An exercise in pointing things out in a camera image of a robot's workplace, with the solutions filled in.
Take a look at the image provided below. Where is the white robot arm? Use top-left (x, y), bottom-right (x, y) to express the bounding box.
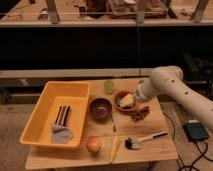
top-left (133, 66), bottom-right (213, 133)

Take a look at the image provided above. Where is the purple bowl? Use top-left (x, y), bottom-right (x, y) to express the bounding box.
top-left (89, 98), bottom-right (112, 121)

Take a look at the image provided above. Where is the green cup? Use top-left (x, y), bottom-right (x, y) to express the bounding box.
top-left (104, 80), bottom-right (114, 94)

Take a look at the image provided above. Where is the yellow cheese wedge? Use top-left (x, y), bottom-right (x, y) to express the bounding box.
top-left (119, 94), bottom-right (134, 108)

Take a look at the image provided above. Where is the light wooden table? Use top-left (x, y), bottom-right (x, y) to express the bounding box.
top-left (26, 80), bottom-right (177, 169)

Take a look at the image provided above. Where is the brown pretzel pile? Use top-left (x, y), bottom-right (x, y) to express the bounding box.
top-left (130, 106), bottom-right (150, 122)

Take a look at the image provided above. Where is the brown striped chocolate bar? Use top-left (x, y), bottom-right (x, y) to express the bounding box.
top-left (55, 105), bottom-right (70, 126)

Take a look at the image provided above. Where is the yellow banana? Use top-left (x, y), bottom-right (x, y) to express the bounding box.
top-left (110, 136), bottom-right (120, 163)

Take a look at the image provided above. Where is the orange apple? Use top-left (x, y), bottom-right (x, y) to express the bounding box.
top-left (86, 136), bottom-right (101, 154)

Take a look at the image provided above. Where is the yellow plastic bin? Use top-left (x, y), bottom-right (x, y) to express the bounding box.
top-left (20, 81), bottom-right (91, 149)

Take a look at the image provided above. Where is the black white dish brush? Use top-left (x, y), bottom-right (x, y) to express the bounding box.
top-left (125, 131), bottom-right (168, 150)

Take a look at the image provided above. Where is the grey cloth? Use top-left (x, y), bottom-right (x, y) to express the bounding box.
top-left (51, 124), bottom-right (73, 144)

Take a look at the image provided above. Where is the black foot pedal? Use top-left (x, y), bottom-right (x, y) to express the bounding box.
top-left (183, 122), bottom-right (209, 142)

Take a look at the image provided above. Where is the black cable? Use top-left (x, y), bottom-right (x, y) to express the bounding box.
top-left (163, 112), bottom-right (213, 171)

